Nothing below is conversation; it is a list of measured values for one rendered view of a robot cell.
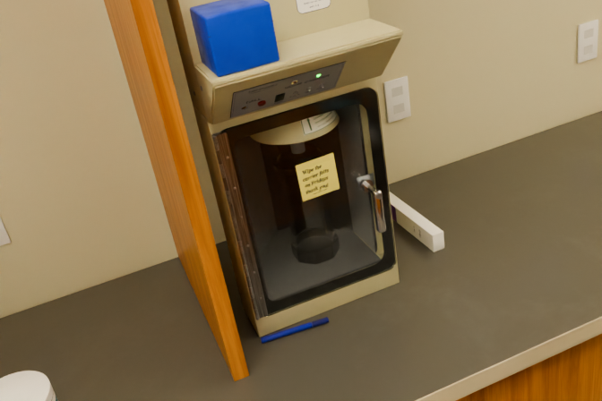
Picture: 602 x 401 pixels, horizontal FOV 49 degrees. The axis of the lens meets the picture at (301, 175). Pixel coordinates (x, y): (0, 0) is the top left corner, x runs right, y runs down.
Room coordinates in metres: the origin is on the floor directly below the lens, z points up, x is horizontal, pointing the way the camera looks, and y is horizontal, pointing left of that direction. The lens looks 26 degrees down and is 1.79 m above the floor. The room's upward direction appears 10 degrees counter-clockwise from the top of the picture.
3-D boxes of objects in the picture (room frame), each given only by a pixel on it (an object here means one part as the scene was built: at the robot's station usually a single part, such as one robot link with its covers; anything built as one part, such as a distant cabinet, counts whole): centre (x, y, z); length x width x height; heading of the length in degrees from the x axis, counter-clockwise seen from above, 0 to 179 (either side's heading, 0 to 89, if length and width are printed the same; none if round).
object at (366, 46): (1.03, -0.03, 1.46); 0.32 x 0.12 x 0.10; 108
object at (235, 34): (1.00, 0.06, 1.56); 0.10 x 0.10 x 0.09; 18
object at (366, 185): (1.08, -0.13, 1.17); 0.05 x 0.03 x 0.10; 17
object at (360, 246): (1.07, -0.02, 1.19); 0.30 x 0.01 x 0.40; 107
